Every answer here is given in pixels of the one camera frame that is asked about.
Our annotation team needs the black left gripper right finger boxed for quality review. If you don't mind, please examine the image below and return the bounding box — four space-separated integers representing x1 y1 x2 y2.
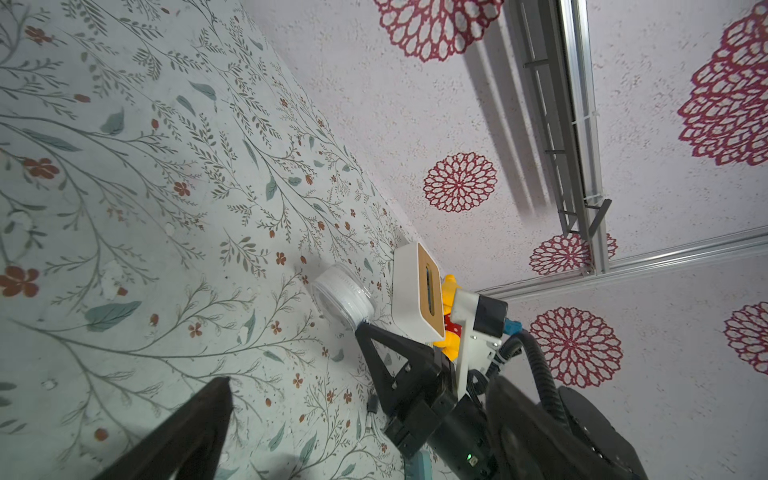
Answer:
485 377 627 479

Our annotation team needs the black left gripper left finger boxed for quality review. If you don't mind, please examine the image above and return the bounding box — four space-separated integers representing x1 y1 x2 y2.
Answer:
97 377 233 479

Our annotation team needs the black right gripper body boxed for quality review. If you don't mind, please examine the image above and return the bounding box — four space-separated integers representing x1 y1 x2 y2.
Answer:
385 363 498 479

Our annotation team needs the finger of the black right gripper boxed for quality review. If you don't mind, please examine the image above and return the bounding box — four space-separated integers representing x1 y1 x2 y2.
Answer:
355 323 441 416

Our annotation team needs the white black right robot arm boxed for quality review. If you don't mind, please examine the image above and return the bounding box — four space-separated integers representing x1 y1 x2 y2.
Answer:
355 323 647 479

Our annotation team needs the yellow plush bear toy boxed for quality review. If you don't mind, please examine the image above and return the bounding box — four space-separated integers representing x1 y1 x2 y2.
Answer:
433 275 462 361

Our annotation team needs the teal charger plug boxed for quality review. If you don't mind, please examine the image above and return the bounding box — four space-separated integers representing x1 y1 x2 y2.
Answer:
404 450 433 480

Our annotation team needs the white wooden-top tissue box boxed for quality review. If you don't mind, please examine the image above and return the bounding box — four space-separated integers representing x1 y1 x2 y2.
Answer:
392 242 445 343

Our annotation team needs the blue toy block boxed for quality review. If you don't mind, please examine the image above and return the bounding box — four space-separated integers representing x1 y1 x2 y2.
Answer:
503 319 523 336

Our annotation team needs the grey wall shelf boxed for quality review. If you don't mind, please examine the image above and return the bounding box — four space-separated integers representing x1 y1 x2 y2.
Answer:
510 1 612 245

